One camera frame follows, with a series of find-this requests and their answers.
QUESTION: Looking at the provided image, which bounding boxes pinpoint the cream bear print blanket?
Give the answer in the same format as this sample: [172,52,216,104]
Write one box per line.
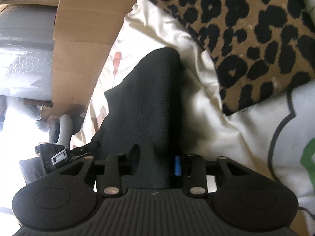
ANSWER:
[70,0,315,227]

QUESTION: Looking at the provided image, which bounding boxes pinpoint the leopard print garment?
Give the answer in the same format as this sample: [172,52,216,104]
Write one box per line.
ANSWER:
[130,0,315,116]

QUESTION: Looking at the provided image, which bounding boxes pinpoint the crumpled clear plastic bag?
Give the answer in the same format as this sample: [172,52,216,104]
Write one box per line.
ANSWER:
[25,98,53,131]

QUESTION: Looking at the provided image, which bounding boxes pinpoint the grey neck pillow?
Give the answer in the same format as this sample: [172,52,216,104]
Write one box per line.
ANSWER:
[49,114,74,145]

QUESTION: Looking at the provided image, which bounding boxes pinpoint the grey blue mattress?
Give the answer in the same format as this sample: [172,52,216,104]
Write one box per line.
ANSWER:
[0,5,58,101]

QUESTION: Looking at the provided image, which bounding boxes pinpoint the flat brown cardboard sheet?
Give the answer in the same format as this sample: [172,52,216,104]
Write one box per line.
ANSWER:
[41,0,145,124]

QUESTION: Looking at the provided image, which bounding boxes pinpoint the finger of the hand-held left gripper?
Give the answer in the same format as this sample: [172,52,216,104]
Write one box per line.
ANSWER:
[66,141,101,160]

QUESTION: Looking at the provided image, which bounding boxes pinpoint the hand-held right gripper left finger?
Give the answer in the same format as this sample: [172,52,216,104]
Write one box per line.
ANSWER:
[60,144,141,197]

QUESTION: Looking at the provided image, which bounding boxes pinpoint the black shorts with patterned lining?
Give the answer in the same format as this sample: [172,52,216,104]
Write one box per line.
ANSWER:
[90,48,184,190]

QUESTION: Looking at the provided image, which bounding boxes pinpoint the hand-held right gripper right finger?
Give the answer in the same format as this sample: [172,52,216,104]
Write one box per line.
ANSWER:
[173,154,246,197]

